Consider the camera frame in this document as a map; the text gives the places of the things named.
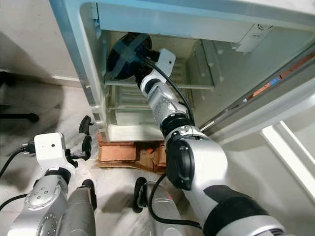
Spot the grey robot leg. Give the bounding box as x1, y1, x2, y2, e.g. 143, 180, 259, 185
64, 179, 98, 236
132, 177, 183, 236

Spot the white freezer compartment door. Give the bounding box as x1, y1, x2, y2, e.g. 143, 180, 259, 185
96, 2, 315, 45

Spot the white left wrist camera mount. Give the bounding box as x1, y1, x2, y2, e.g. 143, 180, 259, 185
33, 132, 70, 170

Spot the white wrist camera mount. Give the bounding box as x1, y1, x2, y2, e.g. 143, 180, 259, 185
140, 48, 177, 84
33, 132, 70, 170

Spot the glass fridge shelf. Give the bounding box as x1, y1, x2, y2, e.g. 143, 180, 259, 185
103, 80, 202, 90

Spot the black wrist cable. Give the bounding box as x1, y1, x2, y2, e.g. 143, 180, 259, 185
143, 57, 196, 123
0, 142, 36, 177

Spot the white fridge door shelf rail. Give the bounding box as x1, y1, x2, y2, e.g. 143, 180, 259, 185
260, 120, 315, 200

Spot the white fridge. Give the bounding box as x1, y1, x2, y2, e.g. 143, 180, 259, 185
49, 0, 315, 143

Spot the terracotta brick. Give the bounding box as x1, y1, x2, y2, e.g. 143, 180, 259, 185
98, 142, 137, 163
153, 145, 169, 168

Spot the black left forearm cable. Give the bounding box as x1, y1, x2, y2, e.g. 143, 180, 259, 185
0, 193, 26, 212

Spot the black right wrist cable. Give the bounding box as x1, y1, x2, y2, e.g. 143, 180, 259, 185
143, 57, 196, 123

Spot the dark blue round bowl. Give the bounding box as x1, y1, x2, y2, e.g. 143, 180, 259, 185
107, 32, 153, 81

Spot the white fridge door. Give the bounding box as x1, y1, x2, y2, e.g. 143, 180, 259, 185
199, 47, 315, 217

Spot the grey left robot leg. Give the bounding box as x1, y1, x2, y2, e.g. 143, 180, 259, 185
64, 179, 98, 236

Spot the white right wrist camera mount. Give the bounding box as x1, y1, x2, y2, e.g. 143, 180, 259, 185
140, 48, 177, 84

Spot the black right elbow cable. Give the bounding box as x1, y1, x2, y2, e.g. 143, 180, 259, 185
148, 172, 205, 231

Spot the grey right robot leg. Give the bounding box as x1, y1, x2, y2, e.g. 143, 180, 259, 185
132, 177, 183, 236

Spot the brown wooden board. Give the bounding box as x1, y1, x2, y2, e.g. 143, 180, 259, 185
96, 133, 170, 174

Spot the white thermostat box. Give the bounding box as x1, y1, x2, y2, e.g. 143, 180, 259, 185
231, 24, 276, 54

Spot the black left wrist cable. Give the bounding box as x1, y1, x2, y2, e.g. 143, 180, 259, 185
0, 142, 36, 177

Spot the black office chair base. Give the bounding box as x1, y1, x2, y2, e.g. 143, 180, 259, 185
0, 71, 40, 123

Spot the clear crisper drawer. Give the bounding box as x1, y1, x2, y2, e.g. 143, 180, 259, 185
106, 88, 165, 126

